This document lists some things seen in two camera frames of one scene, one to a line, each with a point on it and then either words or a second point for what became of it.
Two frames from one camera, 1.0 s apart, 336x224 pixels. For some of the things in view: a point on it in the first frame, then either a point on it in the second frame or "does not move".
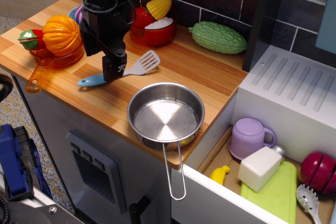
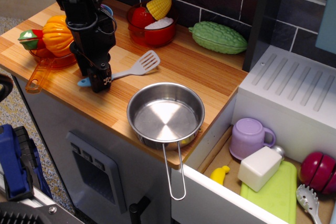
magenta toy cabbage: (318, 171) does not move
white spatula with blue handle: (149, 61) does not move
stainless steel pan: (168, 116) does not move
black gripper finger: (91, 45) to (85, 68)
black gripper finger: (114, 66) to (101, 78)
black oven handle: (136, 210) does not move
